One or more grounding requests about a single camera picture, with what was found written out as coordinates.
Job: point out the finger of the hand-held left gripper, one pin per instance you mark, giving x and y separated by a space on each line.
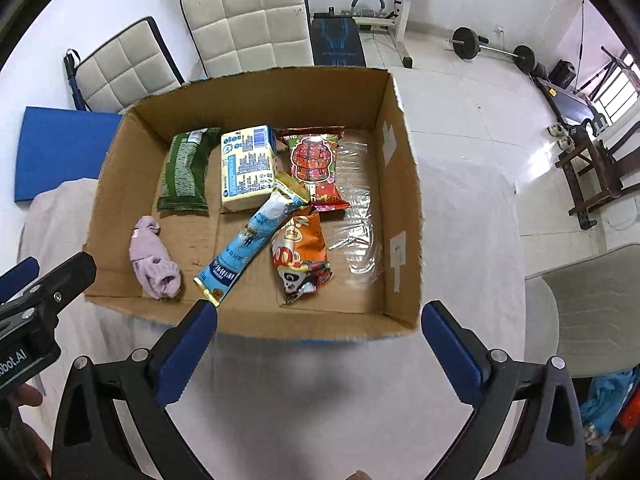
70 275
17 277

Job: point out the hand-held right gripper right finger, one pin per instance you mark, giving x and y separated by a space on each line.
450 347

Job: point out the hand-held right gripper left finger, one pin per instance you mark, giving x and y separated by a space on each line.
187 350

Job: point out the purple sock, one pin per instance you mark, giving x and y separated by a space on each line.
155 265

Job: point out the cardboard box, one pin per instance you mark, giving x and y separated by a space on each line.
250 260

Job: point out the long blue snack packet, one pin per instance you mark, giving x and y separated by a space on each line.
245 245

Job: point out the orange panda snack packet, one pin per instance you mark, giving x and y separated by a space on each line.
297 255

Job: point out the green snack packet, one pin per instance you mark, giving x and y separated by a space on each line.
185 175

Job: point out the yellow and blue carton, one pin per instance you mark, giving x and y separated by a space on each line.
245 175

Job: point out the red snack packet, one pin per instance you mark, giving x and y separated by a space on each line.
315 165

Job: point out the person's left hand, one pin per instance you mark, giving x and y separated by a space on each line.
27 400

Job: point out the blue foam mat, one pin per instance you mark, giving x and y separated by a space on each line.
60 150

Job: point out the grey plastic chair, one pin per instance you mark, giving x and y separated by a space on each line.
590 305

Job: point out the blue cloth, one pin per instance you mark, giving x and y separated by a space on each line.
610 400

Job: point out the white padded chair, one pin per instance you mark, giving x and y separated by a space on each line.
245 25
115 75

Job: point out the dark wooden chair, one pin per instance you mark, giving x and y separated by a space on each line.
595 175

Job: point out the pair of shoes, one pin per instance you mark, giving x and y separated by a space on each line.
560 135

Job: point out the treadmill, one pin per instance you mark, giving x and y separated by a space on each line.
575 105

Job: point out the black bag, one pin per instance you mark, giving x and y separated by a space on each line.
564 75

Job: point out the short barbell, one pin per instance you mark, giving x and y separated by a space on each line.
467 42

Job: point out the window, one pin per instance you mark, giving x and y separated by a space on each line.
620 85

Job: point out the black weight bench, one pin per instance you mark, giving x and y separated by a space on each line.
337 40

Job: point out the dark folded frame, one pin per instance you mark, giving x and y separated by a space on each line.
75 77

